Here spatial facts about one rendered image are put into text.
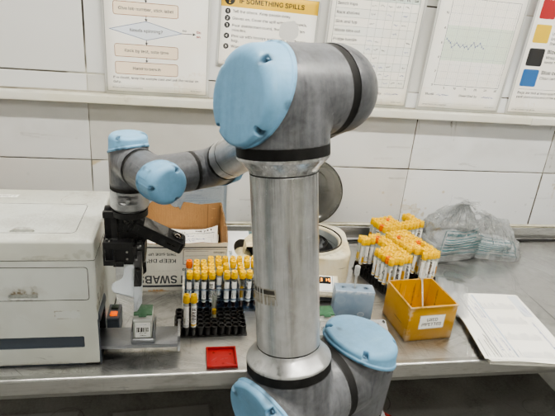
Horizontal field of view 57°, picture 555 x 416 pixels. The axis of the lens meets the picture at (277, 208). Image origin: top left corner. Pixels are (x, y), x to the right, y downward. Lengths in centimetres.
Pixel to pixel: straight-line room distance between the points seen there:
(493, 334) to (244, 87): 105
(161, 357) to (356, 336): 55
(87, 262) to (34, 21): 79
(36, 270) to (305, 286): 62
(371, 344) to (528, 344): 73
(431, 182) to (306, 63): 133
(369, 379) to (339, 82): 42
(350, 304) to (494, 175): 87
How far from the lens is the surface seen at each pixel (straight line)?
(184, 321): 125
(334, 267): 143
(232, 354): 122
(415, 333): 134
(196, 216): 164
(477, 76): 182
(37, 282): 112
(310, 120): 58
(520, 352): 142
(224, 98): 60
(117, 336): 122
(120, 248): 106
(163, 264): 140
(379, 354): 77
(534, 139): 202
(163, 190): 89
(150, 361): 120
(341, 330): 79
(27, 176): 173
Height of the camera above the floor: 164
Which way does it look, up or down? 22 degrees down
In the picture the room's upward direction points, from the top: 5 degrees clockwise
